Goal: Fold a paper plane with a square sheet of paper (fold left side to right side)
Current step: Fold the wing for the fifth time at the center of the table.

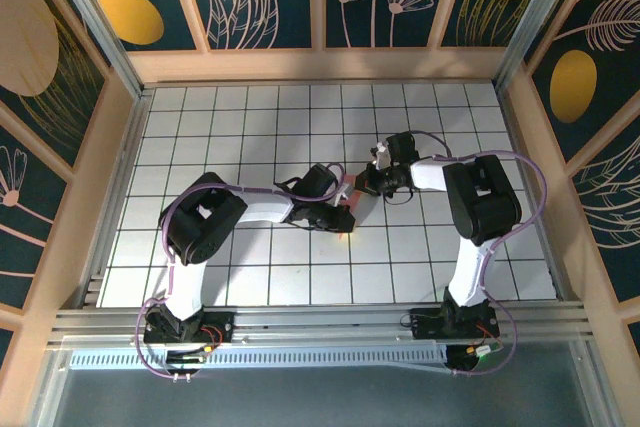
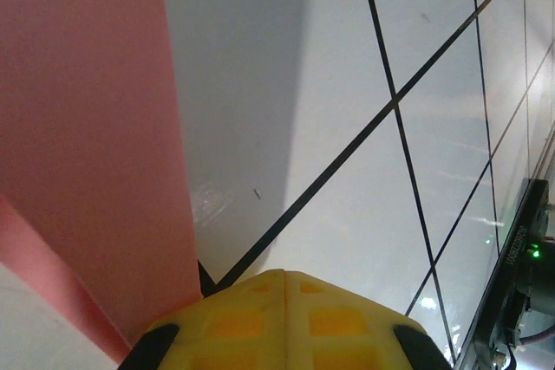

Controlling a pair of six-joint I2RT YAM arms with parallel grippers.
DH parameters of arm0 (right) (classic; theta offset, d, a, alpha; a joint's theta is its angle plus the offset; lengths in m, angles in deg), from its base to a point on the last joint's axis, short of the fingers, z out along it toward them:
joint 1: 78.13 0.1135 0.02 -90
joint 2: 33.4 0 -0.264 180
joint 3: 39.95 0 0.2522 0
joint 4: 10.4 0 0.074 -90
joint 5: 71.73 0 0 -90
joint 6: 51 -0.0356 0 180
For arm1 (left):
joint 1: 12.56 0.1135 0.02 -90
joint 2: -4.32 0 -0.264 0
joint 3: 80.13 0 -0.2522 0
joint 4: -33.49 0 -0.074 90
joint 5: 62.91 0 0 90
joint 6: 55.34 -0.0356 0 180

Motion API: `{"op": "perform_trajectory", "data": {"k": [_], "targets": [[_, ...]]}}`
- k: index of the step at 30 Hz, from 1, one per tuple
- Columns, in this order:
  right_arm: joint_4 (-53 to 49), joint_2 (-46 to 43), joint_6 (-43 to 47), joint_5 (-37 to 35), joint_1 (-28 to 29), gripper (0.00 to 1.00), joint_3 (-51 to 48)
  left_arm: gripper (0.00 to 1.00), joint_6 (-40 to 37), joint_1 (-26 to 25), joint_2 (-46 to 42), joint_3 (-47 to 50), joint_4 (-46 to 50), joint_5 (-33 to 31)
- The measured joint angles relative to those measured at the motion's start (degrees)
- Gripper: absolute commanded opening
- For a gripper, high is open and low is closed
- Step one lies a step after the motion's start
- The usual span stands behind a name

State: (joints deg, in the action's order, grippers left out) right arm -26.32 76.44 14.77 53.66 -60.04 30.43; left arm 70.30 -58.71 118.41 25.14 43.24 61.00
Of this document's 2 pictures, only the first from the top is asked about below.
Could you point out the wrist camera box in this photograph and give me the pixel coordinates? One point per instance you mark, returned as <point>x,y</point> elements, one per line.
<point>381,154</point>
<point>344,195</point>

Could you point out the pink square paper sheet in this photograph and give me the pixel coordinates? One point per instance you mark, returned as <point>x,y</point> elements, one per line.
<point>356,199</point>

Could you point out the blue panel yellow oval feather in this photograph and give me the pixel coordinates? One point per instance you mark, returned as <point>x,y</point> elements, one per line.
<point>170,7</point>

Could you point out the aluminium corner post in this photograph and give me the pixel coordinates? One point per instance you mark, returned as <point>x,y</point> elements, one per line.
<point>107,37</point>
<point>531,22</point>

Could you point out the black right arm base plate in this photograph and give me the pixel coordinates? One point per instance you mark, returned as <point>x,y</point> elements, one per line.
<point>420,327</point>

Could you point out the aluminium table side rail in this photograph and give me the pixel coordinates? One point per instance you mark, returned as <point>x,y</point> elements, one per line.
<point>519,137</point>
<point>132,137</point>

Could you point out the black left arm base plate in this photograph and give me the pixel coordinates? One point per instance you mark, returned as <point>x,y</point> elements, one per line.
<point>222,327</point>

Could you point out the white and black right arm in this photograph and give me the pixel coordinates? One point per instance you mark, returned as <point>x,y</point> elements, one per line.
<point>470,277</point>

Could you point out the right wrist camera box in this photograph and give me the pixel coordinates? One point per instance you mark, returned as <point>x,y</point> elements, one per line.
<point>381,154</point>

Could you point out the long aluminium mounting rail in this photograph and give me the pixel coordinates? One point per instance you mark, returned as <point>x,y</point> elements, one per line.
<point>320,322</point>

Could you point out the blue panel pink fern leaves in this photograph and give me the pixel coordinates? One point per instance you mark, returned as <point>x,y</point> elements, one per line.
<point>615,217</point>

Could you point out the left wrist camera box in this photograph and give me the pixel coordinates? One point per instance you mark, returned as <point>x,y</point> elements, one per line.
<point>344,195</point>

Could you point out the blue panel yellow oval fern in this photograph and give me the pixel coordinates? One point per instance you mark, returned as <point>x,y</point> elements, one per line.
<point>600,47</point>

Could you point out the panel beige disc gold lines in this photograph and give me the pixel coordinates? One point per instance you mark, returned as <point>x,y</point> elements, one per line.
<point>30,37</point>

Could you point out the aluminium frame leg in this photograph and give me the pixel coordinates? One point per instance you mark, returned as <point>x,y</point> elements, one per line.
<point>46,397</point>
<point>598,397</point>

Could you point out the blue panel single pink flower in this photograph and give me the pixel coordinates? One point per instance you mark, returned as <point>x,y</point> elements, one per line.
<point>25,207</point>

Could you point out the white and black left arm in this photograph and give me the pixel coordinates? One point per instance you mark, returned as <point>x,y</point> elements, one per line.
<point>187,292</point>

